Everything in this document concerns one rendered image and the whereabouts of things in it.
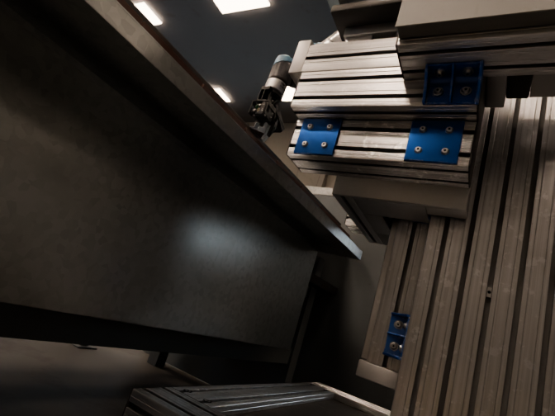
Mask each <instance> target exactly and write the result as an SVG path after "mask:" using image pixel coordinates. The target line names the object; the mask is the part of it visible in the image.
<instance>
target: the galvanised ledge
mask: <svg viewBox="0 0 555 416"><path fill-rule="evenodd" d="M0 11H1V12H3V13H4V14H6V15H7V16H8V17H10V18H11V19H12V20H14V22H16V23H17V24H18V25H20V26H21V27H23V28H24V29H25V30H27V31H28V32H30V33H31V34H32V35H33V36H34V37H35V38H37V39H38V40H40V41H41V42H42V43H44V44H45V45H47V46H48V47H49V48H51V49H52V50H53V51H54V52H55V53H56V54H58V55H59V56H61V57H62V58H63V59H65V60H66V61H68V62H69V63H70V64H72V65H73V66H74V67H75V68H76V69H78V70H79V71H80V72H82V73H83V74H85V75H86V76H87V77H89V78H90V79H92V80H93V81H94V82H95V83H96V84H97V85H99V86H100V87H102V88H103V89H104V90H106V91H107V92H109V93H110V94H111V95H112V96H114V97H115V98H116V99H117V100H118V101H120V102H121V103H123V104H124V105H125V106H127V107H128V108H130V109H131V110H132V111H133V112H134V113H136V114H137V115H138V116H140V117H141V118H142V119H144V120H145V121H147V122H148V123H149V124H151V125H152V126H153V127H154V128H155V129H157V130H158V131H160V132H161V133H162V134H163V135H165V136H166V137H168V138H169V139H170V140H172V141H173V142H174V143H175V144H177V145H178V146H179V147H181V148H182V149H183V150H185V151H186V152H187V153H189V154H190V155H192V156H193V157H194V158H195V159H196V160H198V161H199V162H200V163H202V164H203V165H205V166H206V167H207V168H209V169H210V170H211V171H212V172H213V173H215V174H216V175H217V176H219V177H220V178H222V179H223V180H224V181H226V182H227V183H228V184H230V185H231V186H232V187H233V188H234V189H236V190H237V191H239V192H240V193H241V194H243V195H244V196H246V197H247V198H248V199H250V200H251V201H252V202H253V203H254V204H255V205H257V206H258V207H260V208H261V209H262V210H264V211H265V212H267V213H268V214H269V215H271V216H272V217H273V218H274V219H275V220H277V221H278V222H279V223H281V224H282V225H284V226H285V227H286V228H288V229H289V230H291V231H292V232H293V233H294V234H295V235H296V236H298V237H299V238H300V239H302V240H303V241H305V242H306V243H308V244H309V245H310V246H311V247H312V248H314V249H315V250H316V251H317V252H322V253H329V254H334V255H338V256H342V257H347V258H354V259H358V260H361V257H362V253H363V251H362V250H361V249H360V248H359V247H358V246H357V245H356V244H355V243H354V242H353V241H352V240H351V239H350V238H349V237H348V236H347V235H346V234H345V233H344V232H343V231H342V230H341V229H340V228H339V227H338V226H337V225H336V224H335V223H334V222H333V221H332V220H331V219H330V217H329V216H328V215H327V214H326V213H325V212H324V211H323V210H322V209H321V208H320V207H319V206H318V205H317V204H316V203H315V202H314V201H313V200H312V199H311V198H310V197H309V196H308V195H307V194H306V193H305V192H304V191H303V190H302V189H301V188H300V187H299V186H298V185H297V184H296V183H295V182H294V181H293V180H292V179H291V178H290V177H289V176H288V175H287V174H286V173H285V172H284V171H283V170H282V169H281V168H280V167H279V166H278V165H277V164H276V163H275V162H274V161H273V160H272V159H271V158H270V157H269V156H268V155H267V154H266V153H265V152H264V151H263V150H262V149H261V148H260V147H259V145H258V144H257V143H256V142H255V141H254V140H253V139H252V138H251V137H250V136H249V135H248V134H247V133H246V132H245V131H244V130H243V129H242V128H241V127H240V126H239V125H238V124H237V123H236V122H235V121H234V120H233V119H232V118H231V117H230V116H229V115H228V114H227V113H226V112H225V111H224V109H223V108H222V107H221V106H220V105H219V104H218V103H217V102H216V101H215V100H214V99H213V98H212V97H211V96H210V95H209V94H208V93H207V92H206V91H205V90H204V89H203V88H202V87H201V86H200V85H199V84H198V83H197V82H196V81H195V80H194V79H193V78H192V77H191V76H190V75H189V74H188V72H187V71H186V70H185V69H184V68H183V67H182V66H181V65H180V64H179V63H178V62H177V61H176V60H175V59H174V58H173V57H172V56H171V55H170V54H169V53H168V52H167V51H166V50H165V49H164V48H163V47H162V46H161V45H160V44H159V43H158V42H157V41H156V40H155V39H154V38H153V36H152V35H151V34H150V33H149V32H148V31H147V30H146V29H145V28H144V27H143V26H142V25H141V24H140V23H139V22H138V21H137V20H136V19H135V18H134V17H133V16H132V15H131V14H130V13H129V12H128V11H127V10H126V9H125V8H124V7H123V6H122V5H121V4H120V3H119V2H118V1H117V0H0Z"/></svg>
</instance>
